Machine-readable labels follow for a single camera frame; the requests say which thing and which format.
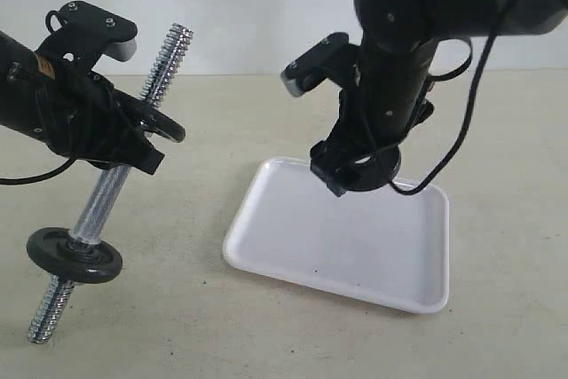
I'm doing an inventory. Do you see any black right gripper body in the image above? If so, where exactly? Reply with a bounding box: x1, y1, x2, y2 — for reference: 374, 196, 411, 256
327, 41, 435, 153

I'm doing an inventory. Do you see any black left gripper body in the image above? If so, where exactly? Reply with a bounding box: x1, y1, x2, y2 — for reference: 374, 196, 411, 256
26, 63, 147, 162

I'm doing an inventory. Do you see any black weight plate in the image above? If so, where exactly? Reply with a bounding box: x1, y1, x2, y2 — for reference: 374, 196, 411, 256
26, 227, 122, 284
136, 102, 186, 143
347, 146, 401, 193

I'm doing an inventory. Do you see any chrome dumbbell bar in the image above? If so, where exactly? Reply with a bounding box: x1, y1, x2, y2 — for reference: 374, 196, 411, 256
27, 23, 193, 344

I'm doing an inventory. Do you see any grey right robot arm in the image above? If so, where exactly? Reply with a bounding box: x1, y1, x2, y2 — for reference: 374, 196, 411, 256
283, 0, 567, 196

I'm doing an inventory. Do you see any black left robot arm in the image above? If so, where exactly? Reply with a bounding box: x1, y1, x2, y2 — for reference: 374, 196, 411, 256
1, 33, 165, 175

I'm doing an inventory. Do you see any white rectangular plastic tray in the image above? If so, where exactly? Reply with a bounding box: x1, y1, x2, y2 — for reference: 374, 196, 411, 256
222, 157, 450, 314

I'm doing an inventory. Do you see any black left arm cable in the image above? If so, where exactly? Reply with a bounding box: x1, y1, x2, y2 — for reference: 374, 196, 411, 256
0, 156, 75, 186

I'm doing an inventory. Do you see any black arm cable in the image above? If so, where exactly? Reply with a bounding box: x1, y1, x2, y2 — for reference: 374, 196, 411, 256
390, 0, 551, 196
0, 156, 75, 186

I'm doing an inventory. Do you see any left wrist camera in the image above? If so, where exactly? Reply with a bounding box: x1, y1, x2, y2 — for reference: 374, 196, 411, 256
37, 0, 138, 70

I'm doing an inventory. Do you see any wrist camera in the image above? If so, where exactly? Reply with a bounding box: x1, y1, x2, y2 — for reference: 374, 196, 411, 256
37, 0, 138, 70
280, 32, 358, 98

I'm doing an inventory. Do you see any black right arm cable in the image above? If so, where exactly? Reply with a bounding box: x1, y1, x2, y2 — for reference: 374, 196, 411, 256
390, 0, 551, 196

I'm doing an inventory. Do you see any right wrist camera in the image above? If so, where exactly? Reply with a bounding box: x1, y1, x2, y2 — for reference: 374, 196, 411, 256
280, 32, 358, 98

